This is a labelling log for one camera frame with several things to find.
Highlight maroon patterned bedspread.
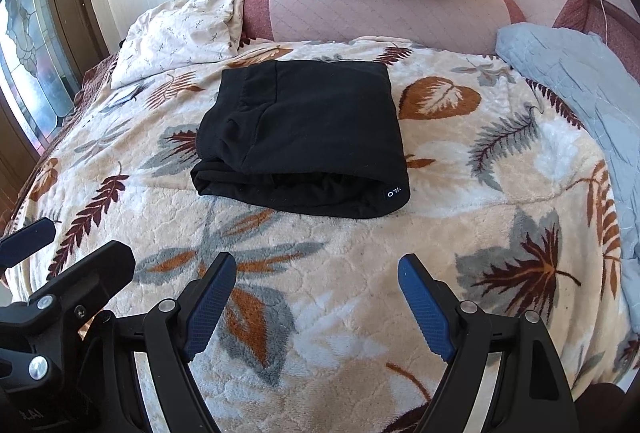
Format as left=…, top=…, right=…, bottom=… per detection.
left=30, top=53, right=123, bottom=174

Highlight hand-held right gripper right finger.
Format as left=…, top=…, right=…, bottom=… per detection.
left=397, top=253, right=581, bottom=433

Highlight white floral pillow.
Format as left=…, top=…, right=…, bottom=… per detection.
left=111, top=0, right=251, bottom=90

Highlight stained glass window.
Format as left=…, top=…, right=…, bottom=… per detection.
left=0, top=0, right=83, bottom=149

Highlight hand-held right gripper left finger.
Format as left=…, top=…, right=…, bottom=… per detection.
left=85, top=252, right=237, bottom=433

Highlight black pants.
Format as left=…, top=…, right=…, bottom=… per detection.
left=191, top=60, right=411, bottom=219

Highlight cream leaf-print fleece blanket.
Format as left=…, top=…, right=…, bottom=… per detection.
left=0, top=39, right=640, bottom=433

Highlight light blue quilted blanket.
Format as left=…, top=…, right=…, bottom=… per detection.
left=495, top=22, right=640, bottom=264

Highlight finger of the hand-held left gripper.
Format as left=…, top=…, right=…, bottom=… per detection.
left=0, top=218, right=55, bottom=270
left=25, top=240, right=137, bottom=329

